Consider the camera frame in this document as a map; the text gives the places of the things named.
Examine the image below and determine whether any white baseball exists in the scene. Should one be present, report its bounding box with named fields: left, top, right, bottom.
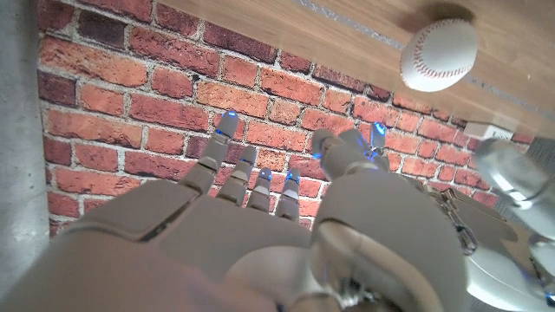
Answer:
left=399, top=17, right=480, bottom=94

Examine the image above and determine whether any white power strip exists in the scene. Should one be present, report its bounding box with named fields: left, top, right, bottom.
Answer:
left=462, top=121, right=515, bottom=142

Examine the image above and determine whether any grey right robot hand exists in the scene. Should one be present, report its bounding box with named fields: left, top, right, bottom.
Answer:
left=0, top=110, right=474, bottom=312

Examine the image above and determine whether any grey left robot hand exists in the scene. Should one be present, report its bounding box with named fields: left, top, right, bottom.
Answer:
left=342, top=121, right=555, bottom=301

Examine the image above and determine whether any red brick printed backdrop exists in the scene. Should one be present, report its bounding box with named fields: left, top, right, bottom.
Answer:
left=36, top=0, right=537, bottom=237

